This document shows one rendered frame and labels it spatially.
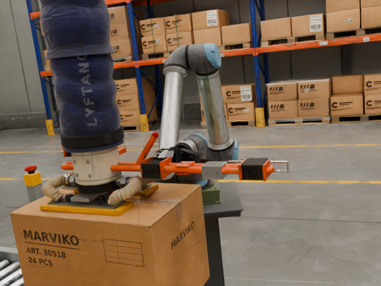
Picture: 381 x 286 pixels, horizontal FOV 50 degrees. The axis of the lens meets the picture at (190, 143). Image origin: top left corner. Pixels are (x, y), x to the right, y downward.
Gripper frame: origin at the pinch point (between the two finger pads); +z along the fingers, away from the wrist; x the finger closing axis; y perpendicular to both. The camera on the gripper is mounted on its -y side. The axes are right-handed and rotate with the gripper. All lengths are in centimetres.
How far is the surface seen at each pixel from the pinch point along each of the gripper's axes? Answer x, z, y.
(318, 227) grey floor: -121, -223, -19
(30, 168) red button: -17, -47, 113
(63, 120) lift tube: 19.7, 10.4, 30.7
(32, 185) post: -27, -46, 113
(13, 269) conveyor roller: -67, -23, 114
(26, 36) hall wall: 136, -802, 847
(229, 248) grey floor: -121, -169, 45
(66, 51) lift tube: 42.1, 10.9, 24.1
